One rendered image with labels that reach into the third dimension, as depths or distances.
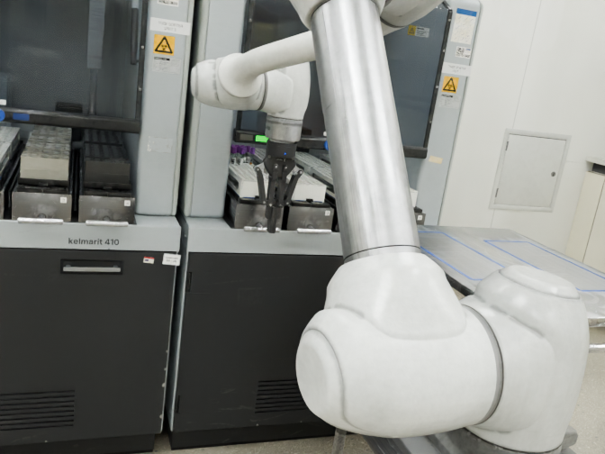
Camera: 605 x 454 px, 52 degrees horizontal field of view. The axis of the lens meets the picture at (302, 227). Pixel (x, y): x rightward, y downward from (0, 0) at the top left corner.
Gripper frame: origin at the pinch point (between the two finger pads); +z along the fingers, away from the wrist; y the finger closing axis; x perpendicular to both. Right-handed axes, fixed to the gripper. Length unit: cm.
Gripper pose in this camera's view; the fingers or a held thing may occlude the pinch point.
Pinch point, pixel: (272, 218)
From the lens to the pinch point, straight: 159.0
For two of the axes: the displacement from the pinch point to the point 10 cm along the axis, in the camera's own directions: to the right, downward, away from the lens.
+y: -9.4, -0.4, -3.5
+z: -1.3, 9.6, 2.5
